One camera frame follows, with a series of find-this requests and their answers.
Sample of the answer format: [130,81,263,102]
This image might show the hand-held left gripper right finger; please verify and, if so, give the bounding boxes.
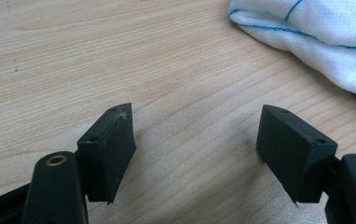
[255,105,339,208]

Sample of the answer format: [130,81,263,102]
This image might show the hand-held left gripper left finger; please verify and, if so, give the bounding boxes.
[77,103,137,205]

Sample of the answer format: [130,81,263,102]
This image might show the white cloth with blue stitching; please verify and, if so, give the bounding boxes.
[228,0,356,113]

